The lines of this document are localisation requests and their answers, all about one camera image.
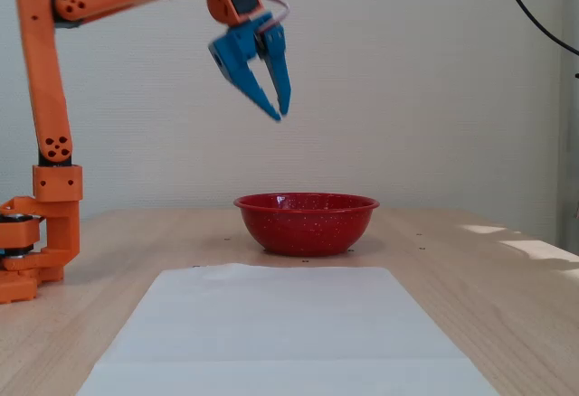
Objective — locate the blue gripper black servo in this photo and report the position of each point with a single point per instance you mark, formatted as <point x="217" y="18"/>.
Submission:
<point x="239" y="53"/>

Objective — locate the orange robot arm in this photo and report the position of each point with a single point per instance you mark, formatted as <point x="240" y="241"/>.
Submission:
<point x="45" y="75"/>

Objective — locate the red speckled bowl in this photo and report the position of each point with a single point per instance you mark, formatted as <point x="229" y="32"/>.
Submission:
<point x="307" y="229"/>

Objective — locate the white paper sheet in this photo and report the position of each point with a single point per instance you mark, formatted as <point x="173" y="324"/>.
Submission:
<point x="289" y="337"/>

